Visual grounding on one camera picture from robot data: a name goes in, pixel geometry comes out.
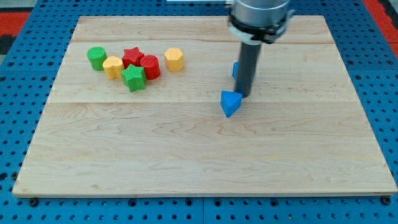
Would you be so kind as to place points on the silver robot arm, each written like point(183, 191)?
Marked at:
point(255, 22)

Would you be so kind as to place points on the blue cube block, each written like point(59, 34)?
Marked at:
point(235, 70)

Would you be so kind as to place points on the yellow hexagon block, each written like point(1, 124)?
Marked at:
point(174, 59)

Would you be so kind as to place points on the blue triangle block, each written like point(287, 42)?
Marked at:
point(230, 102)

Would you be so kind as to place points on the light wooden board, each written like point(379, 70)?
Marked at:
point(301, 133)

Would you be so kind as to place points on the red cylinder block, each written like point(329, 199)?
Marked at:
point(150, 63)

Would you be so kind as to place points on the green star block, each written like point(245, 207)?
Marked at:
point(134, 78)

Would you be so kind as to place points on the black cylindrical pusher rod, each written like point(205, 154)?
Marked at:
point(248, 57)

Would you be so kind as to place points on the red star block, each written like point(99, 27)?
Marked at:
point(132, 57)

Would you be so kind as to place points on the yellow heart block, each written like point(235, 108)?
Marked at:
point(113, 66)

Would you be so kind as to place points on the green cylinder block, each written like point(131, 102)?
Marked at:
point(96, 56)

